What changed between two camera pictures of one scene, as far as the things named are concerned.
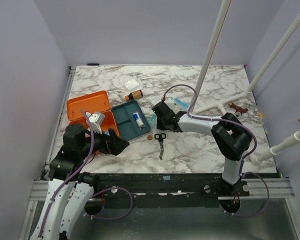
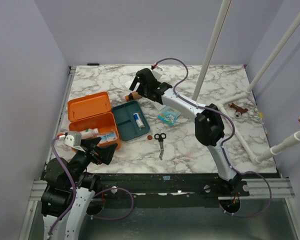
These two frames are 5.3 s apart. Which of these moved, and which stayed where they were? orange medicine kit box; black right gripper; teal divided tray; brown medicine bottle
Moved: black right gripper
Stayed: brown medicine bottle; orange medicine kit box; teal divided tray
